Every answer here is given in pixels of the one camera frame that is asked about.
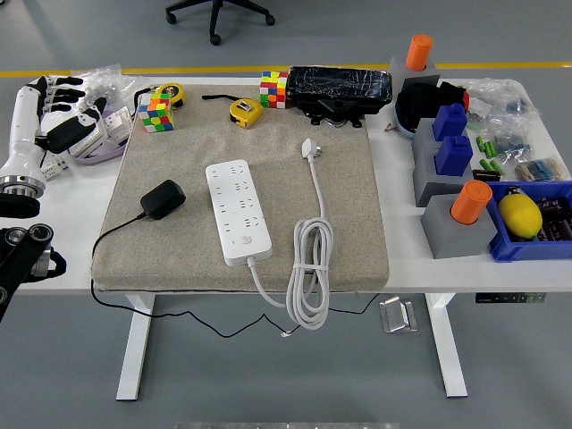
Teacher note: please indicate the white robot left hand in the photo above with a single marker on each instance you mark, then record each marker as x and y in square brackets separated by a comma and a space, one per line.
[24, 129]

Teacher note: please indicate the black plug adapter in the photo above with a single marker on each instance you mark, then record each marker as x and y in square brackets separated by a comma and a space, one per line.
[163, 199]

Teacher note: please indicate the white power strip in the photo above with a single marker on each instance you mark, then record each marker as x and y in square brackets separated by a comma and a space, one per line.
[239, 214]

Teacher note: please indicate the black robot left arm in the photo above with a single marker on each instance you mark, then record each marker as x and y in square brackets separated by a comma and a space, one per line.
[22, 250]

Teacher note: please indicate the white circuit breaker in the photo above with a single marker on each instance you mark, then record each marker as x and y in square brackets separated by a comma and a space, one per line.
[56, 167]

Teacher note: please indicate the purple basket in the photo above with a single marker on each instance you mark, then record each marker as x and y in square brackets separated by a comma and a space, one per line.
[100, 158]

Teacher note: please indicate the clear bag of screws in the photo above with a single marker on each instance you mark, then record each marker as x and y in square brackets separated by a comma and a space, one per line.
[116, 87]

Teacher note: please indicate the colourful puzzle cube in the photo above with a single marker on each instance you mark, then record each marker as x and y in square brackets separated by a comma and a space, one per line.
[155, 117]
[273, 89]

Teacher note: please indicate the yellow black tape measure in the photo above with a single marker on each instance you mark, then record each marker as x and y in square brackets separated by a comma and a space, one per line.
[177, 91]

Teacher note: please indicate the black office chair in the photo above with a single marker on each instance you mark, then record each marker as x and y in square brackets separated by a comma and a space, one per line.
[216, 18]

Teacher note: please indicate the white table leg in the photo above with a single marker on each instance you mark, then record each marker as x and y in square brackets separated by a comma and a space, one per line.
[449, 348]
[136, 348]

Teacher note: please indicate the black wrapped device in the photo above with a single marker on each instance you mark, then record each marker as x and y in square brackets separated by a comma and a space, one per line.
[335, 87]

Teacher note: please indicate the grey-brown mat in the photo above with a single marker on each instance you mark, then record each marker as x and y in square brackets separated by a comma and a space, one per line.
[339, 201]

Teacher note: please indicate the small metal clip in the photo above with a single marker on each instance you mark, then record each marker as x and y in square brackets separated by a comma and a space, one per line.
[390, 128]

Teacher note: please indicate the grey block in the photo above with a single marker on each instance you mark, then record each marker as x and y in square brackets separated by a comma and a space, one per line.
[447, 237]
[422, 136]
[397, 67]
[424, 183]

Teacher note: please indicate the light blue bowl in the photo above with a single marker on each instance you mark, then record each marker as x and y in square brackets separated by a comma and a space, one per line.
[404, 129]

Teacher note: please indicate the black cloth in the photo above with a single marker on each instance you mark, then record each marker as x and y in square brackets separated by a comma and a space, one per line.
[415, 100]

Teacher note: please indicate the orange cylinder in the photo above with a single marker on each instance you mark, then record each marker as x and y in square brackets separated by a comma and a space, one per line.
[469, 203]
[418, 51]

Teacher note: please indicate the blue block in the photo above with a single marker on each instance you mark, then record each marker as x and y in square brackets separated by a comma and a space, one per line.
[453, 156]
[449, 123]

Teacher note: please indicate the small red object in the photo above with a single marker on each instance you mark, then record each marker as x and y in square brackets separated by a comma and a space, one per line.
[466, 100]

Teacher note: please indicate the green battery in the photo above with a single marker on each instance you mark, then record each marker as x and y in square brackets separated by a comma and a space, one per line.
[496, 166]
[480, 143]
[486, 148]
[492, 148]
[485, 163]

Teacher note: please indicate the black electronic module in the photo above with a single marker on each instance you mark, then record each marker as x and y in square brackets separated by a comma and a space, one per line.
[485, 174]

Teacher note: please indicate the clear bag of connectors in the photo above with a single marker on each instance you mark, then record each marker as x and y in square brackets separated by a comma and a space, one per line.
[500, 96]

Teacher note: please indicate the clear bag blue components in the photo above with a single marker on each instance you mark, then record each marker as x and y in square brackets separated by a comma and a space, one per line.
[511, 138]

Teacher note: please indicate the small penguin toy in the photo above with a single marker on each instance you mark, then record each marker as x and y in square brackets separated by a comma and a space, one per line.
[514, 192]

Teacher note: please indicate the yellow lemon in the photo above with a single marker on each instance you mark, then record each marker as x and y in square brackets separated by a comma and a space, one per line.
[520, 216]

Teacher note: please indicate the blue plastic bin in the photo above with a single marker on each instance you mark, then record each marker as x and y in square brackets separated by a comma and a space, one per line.
[514, 250]

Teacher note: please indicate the table control panel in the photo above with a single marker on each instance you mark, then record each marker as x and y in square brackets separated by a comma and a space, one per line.
[509, 298]

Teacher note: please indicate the clear bag of resistors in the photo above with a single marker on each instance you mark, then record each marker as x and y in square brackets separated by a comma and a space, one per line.
[538, 170]

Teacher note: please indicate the dark capacitors heap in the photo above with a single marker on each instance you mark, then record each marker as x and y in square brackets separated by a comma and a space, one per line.
[556, 219]

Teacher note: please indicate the white switch panel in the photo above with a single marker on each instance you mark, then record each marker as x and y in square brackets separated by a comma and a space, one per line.
[118, 123]

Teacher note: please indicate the silver metal bracket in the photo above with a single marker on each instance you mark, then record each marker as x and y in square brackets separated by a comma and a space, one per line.
[395, 315]

